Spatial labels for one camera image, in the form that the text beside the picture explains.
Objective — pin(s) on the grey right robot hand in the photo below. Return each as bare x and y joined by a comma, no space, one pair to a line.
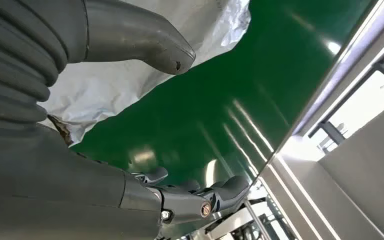
62,192

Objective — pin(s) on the green conveyor belt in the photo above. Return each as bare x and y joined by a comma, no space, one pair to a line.
228,82

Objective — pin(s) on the aluminium conveyor frame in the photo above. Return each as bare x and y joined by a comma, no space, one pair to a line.
357,49

